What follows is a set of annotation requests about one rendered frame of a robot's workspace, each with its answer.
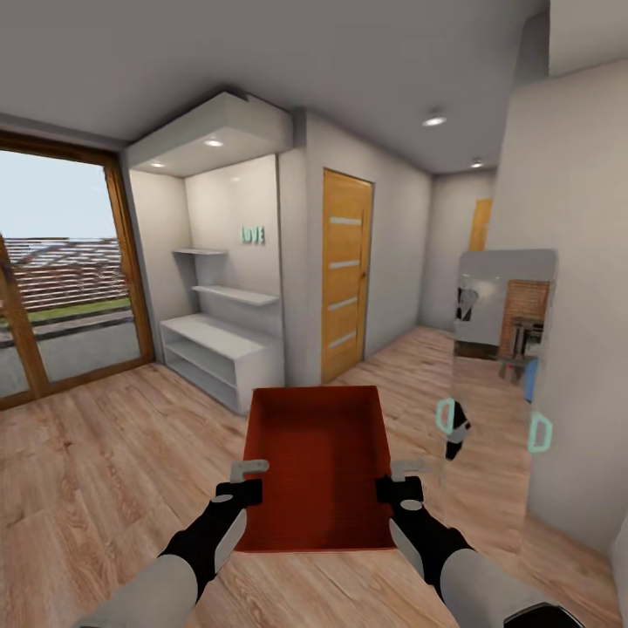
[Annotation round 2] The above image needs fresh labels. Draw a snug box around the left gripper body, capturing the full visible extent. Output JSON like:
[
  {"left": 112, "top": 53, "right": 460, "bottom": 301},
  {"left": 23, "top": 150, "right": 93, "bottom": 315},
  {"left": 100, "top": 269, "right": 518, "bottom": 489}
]
[{"left": 215, "top": 479, "right": 263, "bottom": 507}]

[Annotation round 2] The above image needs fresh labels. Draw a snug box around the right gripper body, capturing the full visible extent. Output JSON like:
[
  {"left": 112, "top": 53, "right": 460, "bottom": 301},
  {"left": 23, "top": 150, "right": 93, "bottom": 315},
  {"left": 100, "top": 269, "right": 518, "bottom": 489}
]
[{"left": 375, "top": 476, "right": 424, "bottom": 504}]

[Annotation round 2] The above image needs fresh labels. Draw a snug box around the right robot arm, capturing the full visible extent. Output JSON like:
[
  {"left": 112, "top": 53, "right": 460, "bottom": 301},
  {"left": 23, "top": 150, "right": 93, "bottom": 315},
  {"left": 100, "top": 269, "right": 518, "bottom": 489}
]
[{"left": 375, "top": 458, "right": 587, "bottom": 628}]

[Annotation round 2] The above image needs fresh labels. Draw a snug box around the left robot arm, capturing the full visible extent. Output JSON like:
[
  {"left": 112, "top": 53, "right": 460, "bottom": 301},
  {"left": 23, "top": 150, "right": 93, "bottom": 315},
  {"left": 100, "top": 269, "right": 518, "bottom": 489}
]
[{"left": 71, "top": 460, "right": 270, "bottom": 628}]

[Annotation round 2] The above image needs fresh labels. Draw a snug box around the storage box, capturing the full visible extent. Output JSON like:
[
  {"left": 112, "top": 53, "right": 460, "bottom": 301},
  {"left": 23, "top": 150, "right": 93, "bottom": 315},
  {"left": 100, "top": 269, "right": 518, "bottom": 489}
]
[{"left": 233, "top": 385, "right": 397, "bottom": 554}]

